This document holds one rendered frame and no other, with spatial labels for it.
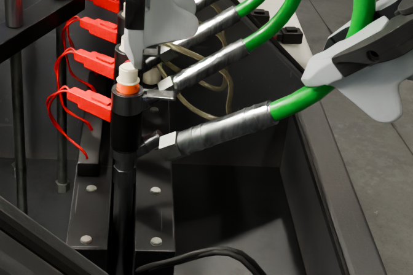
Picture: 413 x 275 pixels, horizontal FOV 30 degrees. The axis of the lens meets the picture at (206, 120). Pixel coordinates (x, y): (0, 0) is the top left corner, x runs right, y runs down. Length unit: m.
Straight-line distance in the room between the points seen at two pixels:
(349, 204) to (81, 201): 0.29
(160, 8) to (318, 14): 3.22
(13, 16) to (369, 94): 0.44
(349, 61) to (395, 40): 0.04
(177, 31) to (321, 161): 0.35
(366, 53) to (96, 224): 0.37
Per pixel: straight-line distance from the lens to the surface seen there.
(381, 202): 2.54
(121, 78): 0.66
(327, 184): 0.88
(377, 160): 2.74
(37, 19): 0.84
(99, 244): 0.72
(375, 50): 0.44
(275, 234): 0.99
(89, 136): 0.83
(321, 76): 0.49
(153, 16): 0.62
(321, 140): 0.96
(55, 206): 1.01
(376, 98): 0.49
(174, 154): 0.58
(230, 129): 0.55
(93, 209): 0.76
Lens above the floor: 1.45
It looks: 31 degrees down
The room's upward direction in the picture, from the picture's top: 6 degrees clockwise
